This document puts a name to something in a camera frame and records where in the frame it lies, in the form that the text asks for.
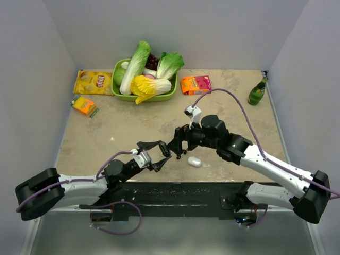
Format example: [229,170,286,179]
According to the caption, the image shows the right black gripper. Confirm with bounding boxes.
[166,117,219,155]

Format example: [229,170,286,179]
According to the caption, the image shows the black earbud charging case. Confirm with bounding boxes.
[158,141,171,157]

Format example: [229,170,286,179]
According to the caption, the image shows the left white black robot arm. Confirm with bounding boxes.
[15,140,171,221]

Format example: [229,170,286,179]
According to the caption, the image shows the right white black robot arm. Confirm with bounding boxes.
[168,115,331,224]

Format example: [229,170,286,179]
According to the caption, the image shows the orange pink snack box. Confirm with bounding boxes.
[180,75,212,96]

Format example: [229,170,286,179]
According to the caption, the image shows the yellow napa cabbage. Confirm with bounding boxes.
[131,75,172,104]

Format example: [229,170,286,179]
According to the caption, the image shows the pink onion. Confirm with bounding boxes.
[144,74,155,79]

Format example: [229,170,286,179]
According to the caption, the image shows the orange yellow sponge pack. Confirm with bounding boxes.
[70,95,99,118]

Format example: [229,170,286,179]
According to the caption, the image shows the green leaf lettuce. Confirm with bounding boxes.
[156,52,184,80]

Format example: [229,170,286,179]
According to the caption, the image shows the dark red grapes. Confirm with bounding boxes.
[145,53,159,71]

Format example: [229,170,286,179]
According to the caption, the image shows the round green cabbage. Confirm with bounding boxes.
[113,67,126,86]

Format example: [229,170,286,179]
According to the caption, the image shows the green napa cabbage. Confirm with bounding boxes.
[120,41,151,95]

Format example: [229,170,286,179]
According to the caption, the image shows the white radish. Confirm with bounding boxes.
[121,61,157,77]

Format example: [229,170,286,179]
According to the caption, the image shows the green glass bottle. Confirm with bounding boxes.
[248,77,268,105]

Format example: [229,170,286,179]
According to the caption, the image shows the green plastic basin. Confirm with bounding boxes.
[111,61,177,104]

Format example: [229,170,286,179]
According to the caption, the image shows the yellow Lays chips bag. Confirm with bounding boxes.
[73,70,113,96]

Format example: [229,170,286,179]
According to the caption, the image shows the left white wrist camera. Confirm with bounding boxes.
[130,149,151,169]

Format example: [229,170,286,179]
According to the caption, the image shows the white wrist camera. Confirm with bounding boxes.
[184,105,202,129]
[130,149,151,169]

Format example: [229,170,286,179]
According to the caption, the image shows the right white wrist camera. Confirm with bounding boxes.
[184,105,202,129]

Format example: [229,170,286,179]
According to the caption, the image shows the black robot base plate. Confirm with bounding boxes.
[80,182,254,220]

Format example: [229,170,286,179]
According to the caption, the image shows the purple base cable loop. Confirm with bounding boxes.
[89,201,143,236]

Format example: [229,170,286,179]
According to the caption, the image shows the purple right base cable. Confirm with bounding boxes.
[237,206,269,229]

